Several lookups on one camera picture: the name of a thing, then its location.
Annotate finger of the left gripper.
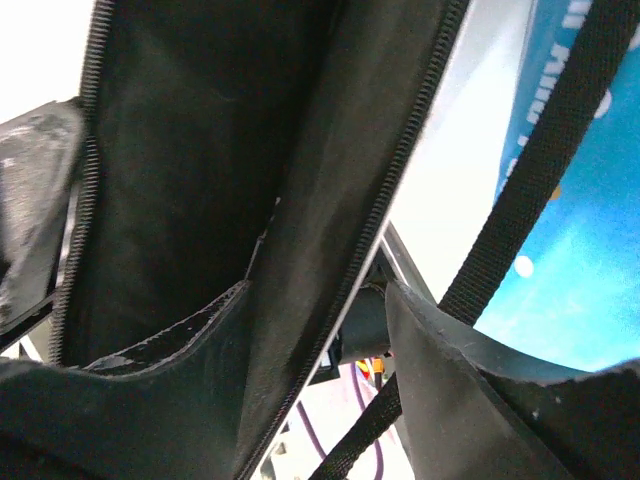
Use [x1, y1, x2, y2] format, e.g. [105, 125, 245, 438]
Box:
[1, 101, 85, 334]

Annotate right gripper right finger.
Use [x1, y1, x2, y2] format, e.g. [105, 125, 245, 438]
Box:
[386, 283, 639, 479]

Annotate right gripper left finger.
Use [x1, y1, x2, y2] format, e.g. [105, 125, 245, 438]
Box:
[1, 282, 248, 479]

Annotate blue racket bag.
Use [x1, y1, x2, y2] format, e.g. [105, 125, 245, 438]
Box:
[314, 1, 639, 479]

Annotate black racket bag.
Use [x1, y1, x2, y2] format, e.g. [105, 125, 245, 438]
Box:
[53, 1, 468, 479]

